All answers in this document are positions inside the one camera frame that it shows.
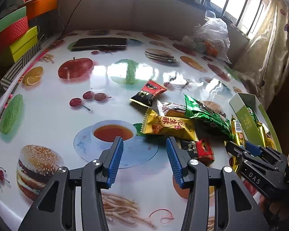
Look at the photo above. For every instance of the long gold snack packet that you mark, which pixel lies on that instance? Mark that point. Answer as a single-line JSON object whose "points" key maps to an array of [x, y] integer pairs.
{"points": [[238, 130]]}

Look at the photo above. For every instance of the yellow-green box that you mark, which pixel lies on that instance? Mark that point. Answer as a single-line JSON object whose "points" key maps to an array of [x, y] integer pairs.
{"points": [[24, 43]]}

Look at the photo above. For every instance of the large green snack packet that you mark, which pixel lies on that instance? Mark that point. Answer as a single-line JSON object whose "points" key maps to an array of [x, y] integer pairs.
{"points": [[202, 116]]}

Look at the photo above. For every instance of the green cardboard box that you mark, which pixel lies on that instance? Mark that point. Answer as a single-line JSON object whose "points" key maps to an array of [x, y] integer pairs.
{"points": [[243, 115]]}

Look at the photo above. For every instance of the orange box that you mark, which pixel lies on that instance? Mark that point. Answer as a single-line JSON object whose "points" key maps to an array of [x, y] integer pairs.
{"points": [[42, 7]]}

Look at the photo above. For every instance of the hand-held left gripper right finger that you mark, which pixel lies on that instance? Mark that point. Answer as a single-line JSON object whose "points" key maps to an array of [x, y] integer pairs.
{"points": [[174, 163]]}

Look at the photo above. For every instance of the jelly cup with teal lid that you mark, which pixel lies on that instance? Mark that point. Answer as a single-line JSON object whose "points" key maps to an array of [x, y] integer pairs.
{"points": [[200, 47]]}

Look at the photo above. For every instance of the cream patterned curtain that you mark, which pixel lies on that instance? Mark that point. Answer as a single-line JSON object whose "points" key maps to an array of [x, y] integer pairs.
{"points": [[267, 53]]}

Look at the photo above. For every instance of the brown cake clear packet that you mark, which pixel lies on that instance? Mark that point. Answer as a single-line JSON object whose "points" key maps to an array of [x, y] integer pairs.
{"points": [[173, 112]]}

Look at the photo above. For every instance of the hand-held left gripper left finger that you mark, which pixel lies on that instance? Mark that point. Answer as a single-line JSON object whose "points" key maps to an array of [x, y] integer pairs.
{"points": [[115, 161]]}

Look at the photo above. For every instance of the small green snack packet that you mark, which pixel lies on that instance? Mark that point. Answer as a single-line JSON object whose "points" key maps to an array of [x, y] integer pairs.
{"points": [[251, 113]]}

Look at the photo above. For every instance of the green lidded box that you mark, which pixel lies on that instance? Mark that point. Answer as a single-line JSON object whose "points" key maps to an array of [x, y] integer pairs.
{"points": [[9, 20]]}

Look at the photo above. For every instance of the red textured box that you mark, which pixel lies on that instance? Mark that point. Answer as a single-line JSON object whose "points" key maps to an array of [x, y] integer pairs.
{"points": [[9, 37]]}

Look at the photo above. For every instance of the fruit printed tablecloth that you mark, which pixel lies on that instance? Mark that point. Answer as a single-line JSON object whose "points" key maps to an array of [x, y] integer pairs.
{"points": [[62, 101]]}

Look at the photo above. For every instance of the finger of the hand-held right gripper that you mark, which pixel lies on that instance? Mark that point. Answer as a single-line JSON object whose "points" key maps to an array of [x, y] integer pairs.
{"points": [[236, 150], [254, 148]]}

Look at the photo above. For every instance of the black smartphone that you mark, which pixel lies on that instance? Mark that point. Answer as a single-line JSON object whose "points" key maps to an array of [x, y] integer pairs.
{"points": [[100, 43]]}

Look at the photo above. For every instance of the pink rubber band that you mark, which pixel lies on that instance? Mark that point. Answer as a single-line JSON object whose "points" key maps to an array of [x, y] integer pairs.
{"points": [[165, 209]]}

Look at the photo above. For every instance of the clear plastic bag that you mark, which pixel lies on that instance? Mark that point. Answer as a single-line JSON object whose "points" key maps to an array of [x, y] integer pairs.
{"points": [[214, 33]]}

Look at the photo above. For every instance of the red and black candy packet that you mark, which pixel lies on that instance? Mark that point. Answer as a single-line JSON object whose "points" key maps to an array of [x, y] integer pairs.
{"points": [[148, 92], [200, 150]]}

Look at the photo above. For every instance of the yellow peanut crisp packet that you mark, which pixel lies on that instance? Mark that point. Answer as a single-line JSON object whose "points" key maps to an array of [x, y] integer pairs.
{"points": [[168, 125]]}

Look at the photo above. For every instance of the orange snacks in bag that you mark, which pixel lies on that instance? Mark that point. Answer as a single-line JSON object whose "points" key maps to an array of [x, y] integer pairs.
{"points": [[210, 49]]}

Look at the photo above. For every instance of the small gold snack packet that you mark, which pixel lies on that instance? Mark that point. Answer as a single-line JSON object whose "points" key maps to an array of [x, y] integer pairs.
{"points": [[265, 132]]}

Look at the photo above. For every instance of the black and white striped box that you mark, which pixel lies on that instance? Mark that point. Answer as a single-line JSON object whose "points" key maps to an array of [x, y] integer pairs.
{"points": [[16, 72]]}

